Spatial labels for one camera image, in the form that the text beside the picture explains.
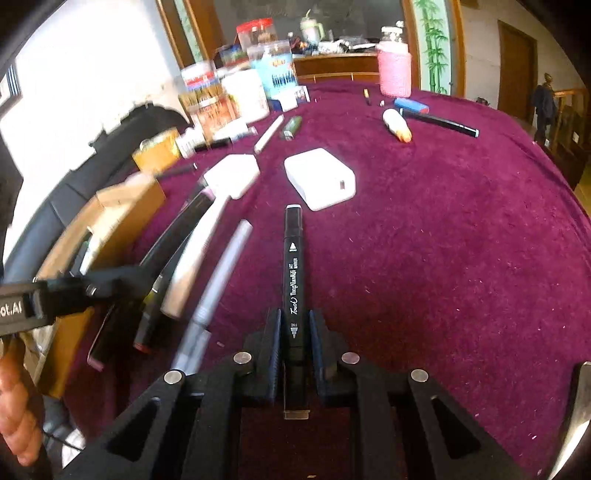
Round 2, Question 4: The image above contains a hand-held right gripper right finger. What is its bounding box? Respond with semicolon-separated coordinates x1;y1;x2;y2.
308;308;525;480

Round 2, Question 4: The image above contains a black rectangular tube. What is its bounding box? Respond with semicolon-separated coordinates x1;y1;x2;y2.
194;137;233;152

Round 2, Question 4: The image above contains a white plastic bottle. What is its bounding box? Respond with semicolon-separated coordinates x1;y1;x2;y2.
222;68;271;123

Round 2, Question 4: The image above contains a black marker white print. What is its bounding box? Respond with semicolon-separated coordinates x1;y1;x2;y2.
283;204;311;422

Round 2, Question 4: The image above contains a slim black pen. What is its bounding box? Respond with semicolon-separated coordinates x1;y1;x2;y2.
400;107;481;139

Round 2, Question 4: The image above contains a maroon velvet tablecloth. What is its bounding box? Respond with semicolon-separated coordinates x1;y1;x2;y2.
74;78;591;480

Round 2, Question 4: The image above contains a small white barcode box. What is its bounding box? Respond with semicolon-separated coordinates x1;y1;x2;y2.
175;129;204;158

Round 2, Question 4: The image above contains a small white blue box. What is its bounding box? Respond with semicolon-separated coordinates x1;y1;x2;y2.
272;85;311;112

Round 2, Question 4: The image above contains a cream tumbler with straw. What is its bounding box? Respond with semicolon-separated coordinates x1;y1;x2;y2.
300;9;325;46

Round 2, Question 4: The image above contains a wooden stair railing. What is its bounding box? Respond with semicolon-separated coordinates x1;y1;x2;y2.
547;88;591;190

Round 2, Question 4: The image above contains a bamboo painted panel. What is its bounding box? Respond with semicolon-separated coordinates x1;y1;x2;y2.
413;0;455;95
173;0;204;65

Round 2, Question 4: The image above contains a blue white canister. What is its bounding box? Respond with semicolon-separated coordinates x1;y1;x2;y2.
249;41;296;100

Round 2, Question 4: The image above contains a square white charger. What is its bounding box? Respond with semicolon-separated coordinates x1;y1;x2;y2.
203;154;262;200

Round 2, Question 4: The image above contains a pink knitted bottle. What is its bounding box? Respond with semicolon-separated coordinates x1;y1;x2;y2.
377;25;413;99

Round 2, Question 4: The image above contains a pile of marker pens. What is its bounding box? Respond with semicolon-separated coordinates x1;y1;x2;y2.
87;178;254;376

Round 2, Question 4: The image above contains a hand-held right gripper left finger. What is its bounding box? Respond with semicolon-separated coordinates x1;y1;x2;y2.
60;307;283;480

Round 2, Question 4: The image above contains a wooden door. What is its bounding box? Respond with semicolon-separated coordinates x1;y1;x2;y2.
496;19;539;123

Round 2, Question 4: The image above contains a shallow cardboard box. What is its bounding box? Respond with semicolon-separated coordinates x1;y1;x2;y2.
28;172;167;400

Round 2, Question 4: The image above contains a glossy dark chair back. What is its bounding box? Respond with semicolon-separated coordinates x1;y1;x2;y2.
547;361;591;480

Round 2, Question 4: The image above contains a green lighter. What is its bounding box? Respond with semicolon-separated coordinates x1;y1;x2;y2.
280;115;304;141

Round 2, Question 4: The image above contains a clear jar red lid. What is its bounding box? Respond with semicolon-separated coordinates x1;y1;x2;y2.
236;17;279;51

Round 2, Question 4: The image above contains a person's left hand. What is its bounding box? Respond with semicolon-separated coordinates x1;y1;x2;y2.
0;339;44;468

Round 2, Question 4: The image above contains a thin black pen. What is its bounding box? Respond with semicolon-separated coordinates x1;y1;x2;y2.
154;162;198;182

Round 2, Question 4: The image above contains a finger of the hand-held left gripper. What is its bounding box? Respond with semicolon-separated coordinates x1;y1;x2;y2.
33;264;155;319

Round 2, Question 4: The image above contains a clear jar red blue band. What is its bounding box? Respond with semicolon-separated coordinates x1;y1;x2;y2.
180;62;221;95

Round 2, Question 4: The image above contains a white glue tube orange cap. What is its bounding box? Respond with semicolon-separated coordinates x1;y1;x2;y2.
382;108;413;144

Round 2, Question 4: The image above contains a blue lighter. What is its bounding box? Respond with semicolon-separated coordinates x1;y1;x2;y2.
394;97;430;115

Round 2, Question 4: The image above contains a thick white charger block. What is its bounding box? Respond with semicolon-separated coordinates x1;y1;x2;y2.
283;148;356;212

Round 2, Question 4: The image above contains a white stylus pen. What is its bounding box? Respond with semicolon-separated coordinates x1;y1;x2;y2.
253;114;285;155

